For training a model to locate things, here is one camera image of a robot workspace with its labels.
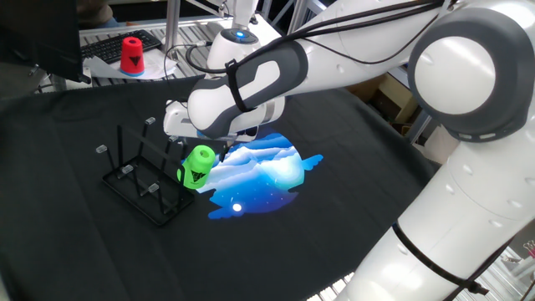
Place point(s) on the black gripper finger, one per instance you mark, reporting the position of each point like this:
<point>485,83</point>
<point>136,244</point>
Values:
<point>224,153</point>

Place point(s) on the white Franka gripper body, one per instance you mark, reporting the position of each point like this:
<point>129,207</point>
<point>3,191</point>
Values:
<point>177,121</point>

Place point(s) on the green plastic cup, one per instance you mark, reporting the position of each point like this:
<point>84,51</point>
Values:
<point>196,167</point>

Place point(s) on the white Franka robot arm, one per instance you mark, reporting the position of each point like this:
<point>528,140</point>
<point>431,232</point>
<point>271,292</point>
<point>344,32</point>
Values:
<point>460,167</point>

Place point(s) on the red plastic cup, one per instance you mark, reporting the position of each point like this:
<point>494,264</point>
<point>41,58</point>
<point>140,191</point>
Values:
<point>132,56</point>

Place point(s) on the white paper sheet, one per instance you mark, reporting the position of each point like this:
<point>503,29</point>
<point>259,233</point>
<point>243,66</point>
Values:
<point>156,64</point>

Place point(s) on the black computer keyboard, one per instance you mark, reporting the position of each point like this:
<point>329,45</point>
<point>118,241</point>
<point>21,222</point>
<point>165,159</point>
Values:
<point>113,47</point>

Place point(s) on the black computer monitor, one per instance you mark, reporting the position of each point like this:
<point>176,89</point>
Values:
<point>37,37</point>

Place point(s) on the black cloth with blue print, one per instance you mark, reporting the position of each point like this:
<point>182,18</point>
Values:
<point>83,259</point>

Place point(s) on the brown cardboard box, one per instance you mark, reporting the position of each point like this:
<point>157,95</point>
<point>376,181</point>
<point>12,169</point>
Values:
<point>393,100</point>

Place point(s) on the upright aluminium frame post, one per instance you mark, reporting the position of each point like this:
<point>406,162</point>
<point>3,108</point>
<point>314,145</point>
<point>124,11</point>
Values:
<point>172,25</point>

